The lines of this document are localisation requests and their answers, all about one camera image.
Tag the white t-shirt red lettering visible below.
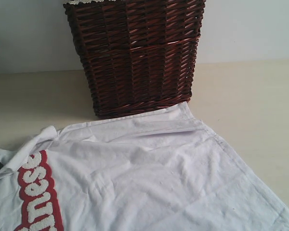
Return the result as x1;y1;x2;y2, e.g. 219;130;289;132
0;103;289;231

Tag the dark red wicker basket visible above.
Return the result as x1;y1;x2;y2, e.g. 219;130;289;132
63;0;205;118

